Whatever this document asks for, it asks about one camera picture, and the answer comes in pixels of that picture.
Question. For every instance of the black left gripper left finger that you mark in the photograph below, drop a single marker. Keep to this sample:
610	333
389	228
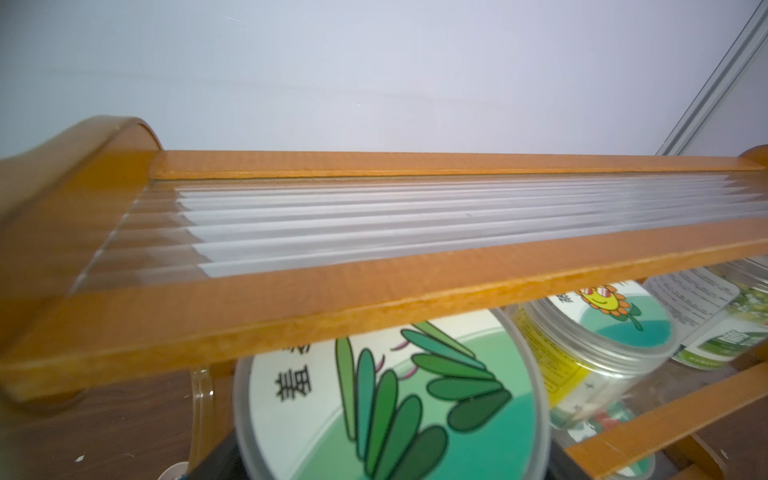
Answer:
223	463

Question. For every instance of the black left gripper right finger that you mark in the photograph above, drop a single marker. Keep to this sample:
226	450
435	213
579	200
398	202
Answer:
560	465

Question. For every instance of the mimosa leaf label seed jar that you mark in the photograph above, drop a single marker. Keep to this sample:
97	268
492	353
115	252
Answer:
453	398

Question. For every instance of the sunflower label seed jar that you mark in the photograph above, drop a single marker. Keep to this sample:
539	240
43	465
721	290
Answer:
592	345

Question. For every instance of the white lid green label jar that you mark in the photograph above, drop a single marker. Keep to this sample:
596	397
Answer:
719	311

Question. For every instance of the wooden three-tier shelf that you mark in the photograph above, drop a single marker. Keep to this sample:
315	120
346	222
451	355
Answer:
130	272

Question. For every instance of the right corner aluminium profile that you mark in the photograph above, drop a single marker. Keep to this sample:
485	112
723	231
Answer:
720	83

